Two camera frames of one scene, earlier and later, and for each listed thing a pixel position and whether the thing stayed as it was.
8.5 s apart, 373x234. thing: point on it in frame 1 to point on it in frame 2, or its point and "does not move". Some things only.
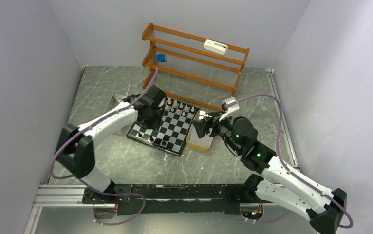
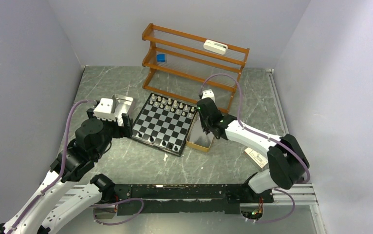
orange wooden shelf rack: (198, 70) does not move
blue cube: (161, 58) does not move
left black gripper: (152, 125) to (125, 130)
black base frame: (174, 199) does not move
